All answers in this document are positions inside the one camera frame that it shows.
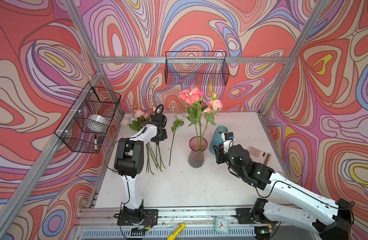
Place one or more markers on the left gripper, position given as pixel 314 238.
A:
pixel 164 136

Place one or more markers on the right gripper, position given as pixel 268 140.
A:
pixel 219 154

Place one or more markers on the dark pink rose stem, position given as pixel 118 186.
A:
pixel 196 95

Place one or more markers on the salmon pink rose stem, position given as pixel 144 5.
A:
pixel 185 98

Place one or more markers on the light pink carnation stem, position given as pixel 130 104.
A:
pixel 210 113

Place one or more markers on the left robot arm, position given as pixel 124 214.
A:
pixel 129 162

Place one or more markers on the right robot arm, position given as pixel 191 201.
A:
pixel 330 219

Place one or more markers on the teal ceramic vase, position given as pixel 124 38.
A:
pixel 217 137

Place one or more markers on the pink glass vase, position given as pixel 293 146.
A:
pixel 196 157

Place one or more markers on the white rose stem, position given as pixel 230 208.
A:
pixel 178 122

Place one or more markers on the pink calculator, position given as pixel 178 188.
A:
pixel 258 155

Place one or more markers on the pink flower bunch on table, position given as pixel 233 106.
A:
pixel 137 122

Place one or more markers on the grey tape roll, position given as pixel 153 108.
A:
pixel 99 119

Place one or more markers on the teal alarm clock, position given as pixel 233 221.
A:
pixel 221 225

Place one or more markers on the yellow marker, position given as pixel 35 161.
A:
pixel 176 232

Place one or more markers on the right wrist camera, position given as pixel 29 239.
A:
pixel 227 141

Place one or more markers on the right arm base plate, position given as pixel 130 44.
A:
pixel 250 216

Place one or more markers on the back wire basket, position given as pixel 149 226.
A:
pixel 196 68

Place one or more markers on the wire basket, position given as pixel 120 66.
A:
pixel 196 68
pixel 78 134

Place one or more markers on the left wire basket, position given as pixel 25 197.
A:
pixel 78 134

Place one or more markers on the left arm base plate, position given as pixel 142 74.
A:
pixel 128 217

